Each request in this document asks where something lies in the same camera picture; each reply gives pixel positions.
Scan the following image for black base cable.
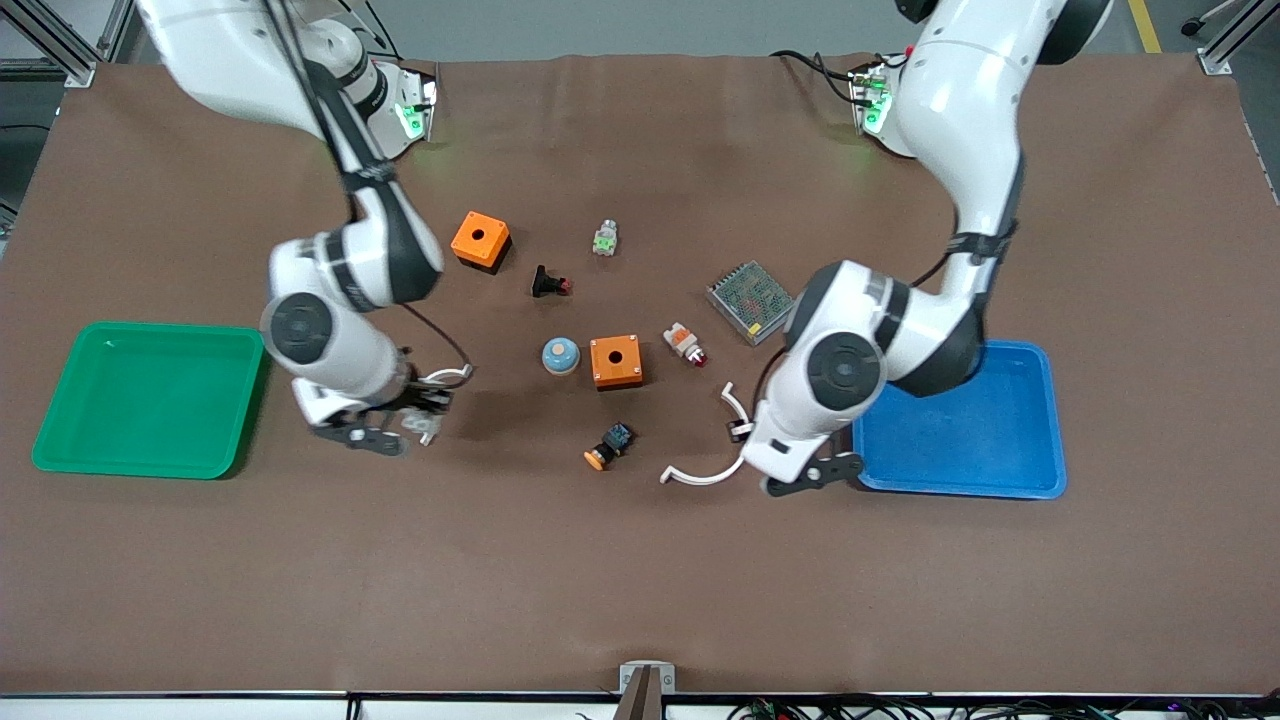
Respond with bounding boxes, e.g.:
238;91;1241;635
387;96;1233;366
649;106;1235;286
768;48;891;103
358;0;443;81

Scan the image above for orange button box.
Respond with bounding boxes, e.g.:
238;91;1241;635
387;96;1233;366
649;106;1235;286
589;334;645;391

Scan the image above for blue plastic tray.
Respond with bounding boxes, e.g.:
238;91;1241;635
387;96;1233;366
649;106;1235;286
849;338;1068;500

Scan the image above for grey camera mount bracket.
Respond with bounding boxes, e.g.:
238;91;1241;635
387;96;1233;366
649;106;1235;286
614;660;677;720

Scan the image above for orange and blue push button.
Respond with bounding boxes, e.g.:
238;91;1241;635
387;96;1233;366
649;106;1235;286
583;421;635;472

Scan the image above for brown table cover sheet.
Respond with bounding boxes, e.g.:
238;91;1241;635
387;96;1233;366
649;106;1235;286
0;52;1280;698

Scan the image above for green plastic tray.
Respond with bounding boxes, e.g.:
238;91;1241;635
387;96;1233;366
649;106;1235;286
31;321;267;481

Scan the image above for large white pipe clamp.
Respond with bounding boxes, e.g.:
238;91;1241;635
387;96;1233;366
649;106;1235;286
659;381;753;488

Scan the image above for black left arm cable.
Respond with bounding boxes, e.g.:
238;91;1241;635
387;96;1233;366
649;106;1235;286
905;225;1019;293

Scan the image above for orange box with black base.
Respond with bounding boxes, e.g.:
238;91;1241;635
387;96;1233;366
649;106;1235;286
450;210;513;275

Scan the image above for white table edge rail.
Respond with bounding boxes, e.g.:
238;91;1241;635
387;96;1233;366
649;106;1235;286
0;691;1280;720

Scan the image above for white and red indicator lamp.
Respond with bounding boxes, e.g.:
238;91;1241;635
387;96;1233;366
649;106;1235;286
662;321;709;369

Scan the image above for metal mesh power supply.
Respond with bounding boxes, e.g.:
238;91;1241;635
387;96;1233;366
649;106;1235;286
706;260;799;347

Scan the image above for aluminium frame profile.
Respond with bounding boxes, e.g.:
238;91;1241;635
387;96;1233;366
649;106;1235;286
0;0;136;89
1180;0;1280;77

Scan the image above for black cable bundle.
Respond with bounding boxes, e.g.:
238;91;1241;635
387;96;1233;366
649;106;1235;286
728;694;1280;720

